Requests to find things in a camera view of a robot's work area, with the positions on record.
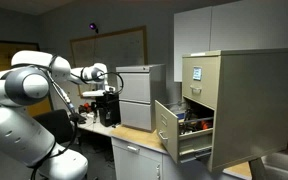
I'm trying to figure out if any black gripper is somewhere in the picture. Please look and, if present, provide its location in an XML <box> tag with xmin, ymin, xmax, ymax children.
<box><xmin>95</xmin><ymin>93</ymin><xmax>121</xmax><ymax>128</ymax></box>

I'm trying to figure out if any grey two-drawer file cabinet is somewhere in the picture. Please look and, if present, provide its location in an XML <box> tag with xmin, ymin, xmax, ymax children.
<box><xmin>115</xmin><ymin>63</ymin><xmax>167</xmax><ymax>132</ymax></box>

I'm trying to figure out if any white desk base cabinet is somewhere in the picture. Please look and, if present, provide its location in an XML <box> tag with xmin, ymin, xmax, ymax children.
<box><xmin>110</xmin><ymin>136</ymin><xmax>166</xmax><ymax>180</ymax></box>

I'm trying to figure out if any beige open cabinet drawer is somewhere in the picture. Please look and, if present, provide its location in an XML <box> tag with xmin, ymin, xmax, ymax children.
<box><xmin>154</xmin><ymin>99</ymin><xmax>215</xmax><ymax>165</ymax></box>

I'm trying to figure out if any blue item in drawer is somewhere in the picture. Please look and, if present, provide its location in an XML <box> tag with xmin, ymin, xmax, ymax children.
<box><xmin>174</xmin><ymin>111</ymin><xmax>186</xmax><ymax>121</ymax></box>

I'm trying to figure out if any orange tool in drawer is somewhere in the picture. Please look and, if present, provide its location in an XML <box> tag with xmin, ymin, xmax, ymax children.
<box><xmin>199</xmin><ymin>120</ymin><xmax>214</xmax><ymax>131</ymax></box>

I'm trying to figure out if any beige labelled cabinet drawer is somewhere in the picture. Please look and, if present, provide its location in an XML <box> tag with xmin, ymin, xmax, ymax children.
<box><xmin>181</xmin><ymin>55</ymin><xmax>222</xmax><ymax>110</ymax></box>

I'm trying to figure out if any beige metal file cabinet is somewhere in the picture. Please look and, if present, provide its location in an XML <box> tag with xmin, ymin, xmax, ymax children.
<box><xmin>181</xmin><ymin>47</ymin><xmax>288</xmax><ymax>173</ymax></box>

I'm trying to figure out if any red tool on desk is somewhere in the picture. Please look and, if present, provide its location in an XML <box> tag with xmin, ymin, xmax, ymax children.
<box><xmin>81</xmin><ymin>102</ymin><xmax>92</xmax><ymax>113</ymax></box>

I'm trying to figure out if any black office chair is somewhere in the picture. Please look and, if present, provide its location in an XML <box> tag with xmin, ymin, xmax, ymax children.
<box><xmin>32</xmin><ymin>108</ymin><xmax>82</xmax><ymax>145</ymax></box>

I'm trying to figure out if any wood-framed whiteboard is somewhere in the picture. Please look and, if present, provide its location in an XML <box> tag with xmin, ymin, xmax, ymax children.
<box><xmin>69</xmin><ymin>25</ymin><xmax>149</xmax><ymax>98</ymax></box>

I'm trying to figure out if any wooden door panel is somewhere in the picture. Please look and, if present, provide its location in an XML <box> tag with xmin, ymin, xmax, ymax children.
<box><xmin>0</xmin><ymin>39</ymin><xmax>53</xmax><ymax>118</ymax></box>

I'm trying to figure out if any grey metal sink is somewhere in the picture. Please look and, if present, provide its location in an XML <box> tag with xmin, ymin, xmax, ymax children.
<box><xmin>259</xmin><ymin>152</ymin><xmax>288</xmax><ymax>180</ymax></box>

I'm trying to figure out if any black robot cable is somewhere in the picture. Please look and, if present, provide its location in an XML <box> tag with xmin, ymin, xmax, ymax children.
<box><xmin>30</xmin><ymin>54</ymin><xmax>125</xmax><ymax>180</ymax></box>

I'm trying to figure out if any camera with purple light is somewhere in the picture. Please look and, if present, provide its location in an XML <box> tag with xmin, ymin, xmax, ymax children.
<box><xmin>88</xmin><ymin>22</ymin><xmax>100</xmax><ymax>35</ymax></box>

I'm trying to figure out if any white wall cabinet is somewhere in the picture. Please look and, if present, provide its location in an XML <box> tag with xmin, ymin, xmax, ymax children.
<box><xmin>173</xmin><ymin>0</ymin><xmax>288</xmax><ymax>83</ymax></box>

